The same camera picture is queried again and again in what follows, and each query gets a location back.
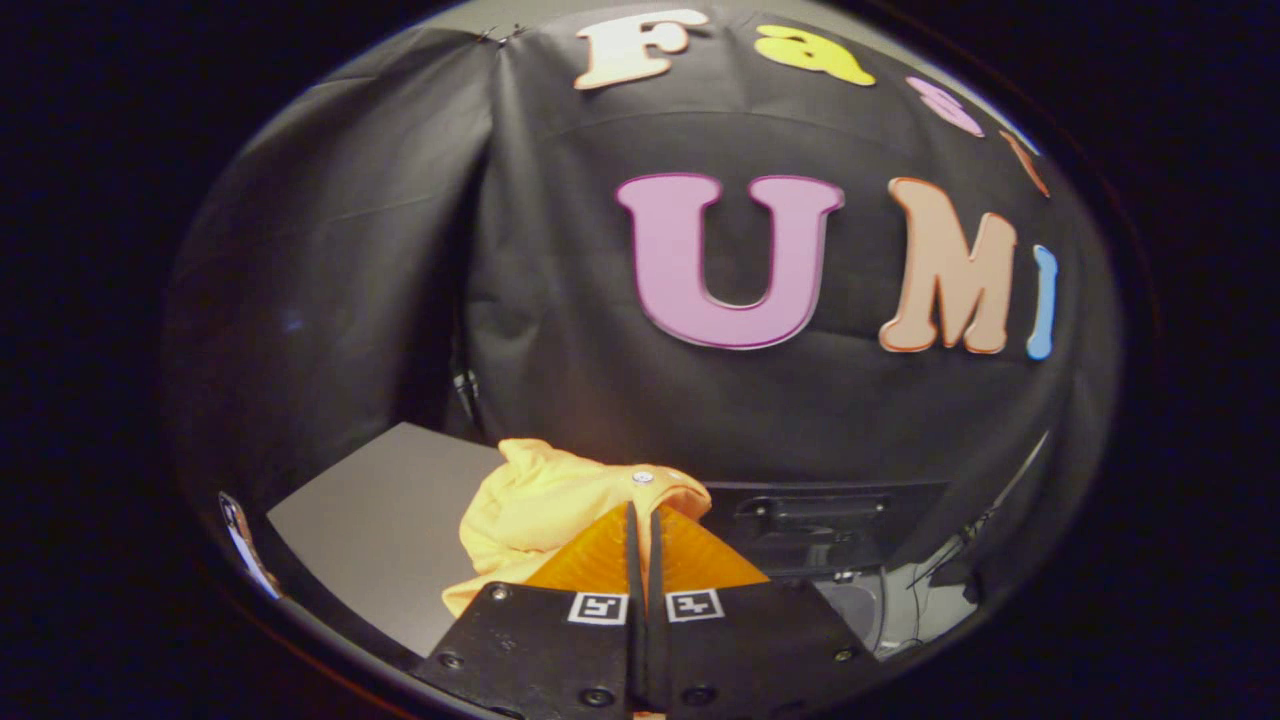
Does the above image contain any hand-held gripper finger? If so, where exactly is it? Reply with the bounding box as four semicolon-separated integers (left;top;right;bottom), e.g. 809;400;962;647
412;500;642;720
648;500;881;720

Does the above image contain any orange garment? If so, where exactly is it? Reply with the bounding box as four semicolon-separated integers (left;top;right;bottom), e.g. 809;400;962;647
442;438;713;618

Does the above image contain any dark glass washing machine lid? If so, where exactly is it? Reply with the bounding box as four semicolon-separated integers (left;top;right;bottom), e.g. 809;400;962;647
700;480;951;581

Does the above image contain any black backdrop cloth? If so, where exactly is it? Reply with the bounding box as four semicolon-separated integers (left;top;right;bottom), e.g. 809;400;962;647
165;5;1121;641

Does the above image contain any dark cabinet with beige door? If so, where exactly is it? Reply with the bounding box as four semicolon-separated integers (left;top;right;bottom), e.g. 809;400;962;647
218;422;506;666

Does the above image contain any metal light stand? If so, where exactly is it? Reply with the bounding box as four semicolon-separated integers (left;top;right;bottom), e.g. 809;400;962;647
905;430;1051;591

